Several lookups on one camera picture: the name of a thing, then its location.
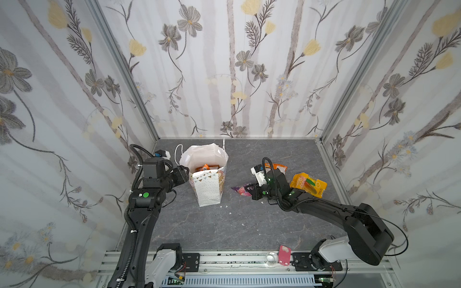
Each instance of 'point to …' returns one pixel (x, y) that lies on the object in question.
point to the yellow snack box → (313, 186)
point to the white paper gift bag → (207, 185)
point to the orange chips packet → (207, 167)
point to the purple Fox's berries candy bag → (243, 189)
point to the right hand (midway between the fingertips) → (242, 183)
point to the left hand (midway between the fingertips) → (182, 165)
